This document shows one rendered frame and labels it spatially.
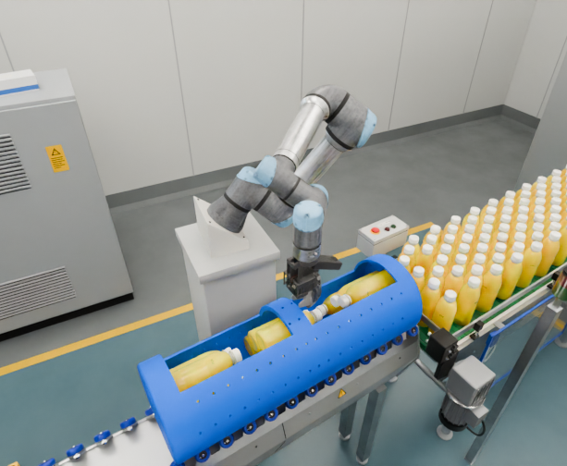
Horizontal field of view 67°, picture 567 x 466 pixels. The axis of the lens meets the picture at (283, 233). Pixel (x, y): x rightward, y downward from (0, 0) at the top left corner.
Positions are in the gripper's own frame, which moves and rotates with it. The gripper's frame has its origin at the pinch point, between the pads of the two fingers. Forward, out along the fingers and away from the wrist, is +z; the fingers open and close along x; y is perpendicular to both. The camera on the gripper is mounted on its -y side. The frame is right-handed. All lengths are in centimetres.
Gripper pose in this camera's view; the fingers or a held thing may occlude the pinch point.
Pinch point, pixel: (309, 302)
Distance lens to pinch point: 130.6
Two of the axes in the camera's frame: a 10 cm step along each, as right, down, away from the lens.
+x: 5.4, 5.1, -6.7
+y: -8.4, 3.2, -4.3
